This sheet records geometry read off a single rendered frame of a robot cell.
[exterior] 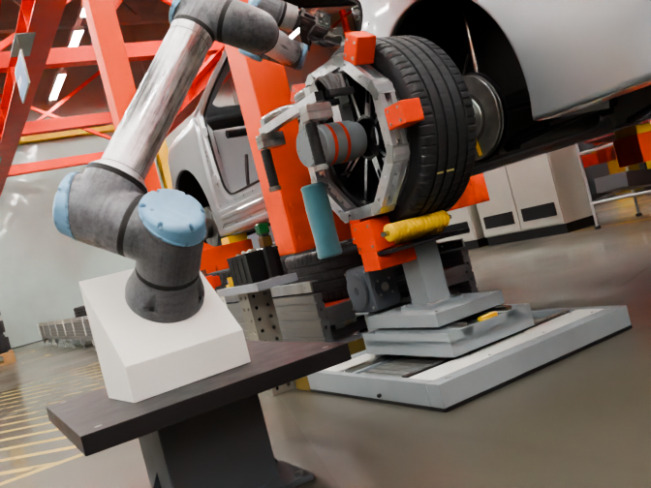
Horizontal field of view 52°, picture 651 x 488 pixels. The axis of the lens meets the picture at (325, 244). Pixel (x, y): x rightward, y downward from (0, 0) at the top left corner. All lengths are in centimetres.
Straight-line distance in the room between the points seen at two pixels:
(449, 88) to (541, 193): 521
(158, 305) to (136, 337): 9
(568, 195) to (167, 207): 611
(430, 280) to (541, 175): 503
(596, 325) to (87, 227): 158
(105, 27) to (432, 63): 290
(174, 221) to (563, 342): 129
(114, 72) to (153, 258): 318
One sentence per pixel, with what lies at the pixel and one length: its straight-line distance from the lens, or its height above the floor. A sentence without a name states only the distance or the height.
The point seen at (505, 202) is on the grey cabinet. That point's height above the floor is 45.
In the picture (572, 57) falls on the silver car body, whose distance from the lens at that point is 218.
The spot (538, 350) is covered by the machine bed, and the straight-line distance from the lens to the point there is 216.
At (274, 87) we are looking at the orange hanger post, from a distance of 273.
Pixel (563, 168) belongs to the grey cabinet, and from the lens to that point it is 736.
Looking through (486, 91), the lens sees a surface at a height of 91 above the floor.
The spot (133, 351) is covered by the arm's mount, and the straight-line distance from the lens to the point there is 158.
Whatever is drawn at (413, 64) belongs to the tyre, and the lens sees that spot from 221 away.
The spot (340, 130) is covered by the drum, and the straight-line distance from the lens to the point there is 226.
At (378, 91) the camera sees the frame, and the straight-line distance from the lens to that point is 212.
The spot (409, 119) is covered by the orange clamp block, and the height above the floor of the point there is 82.
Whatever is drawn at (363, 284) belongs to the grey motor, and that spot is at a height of 34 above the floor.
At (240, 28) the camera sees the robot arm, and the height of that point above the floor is 112.
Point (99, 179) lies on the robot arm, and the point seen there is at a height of 80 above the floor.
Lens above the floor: 54
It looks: level
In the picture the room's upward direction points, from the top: 14 degrees counter-clockwise
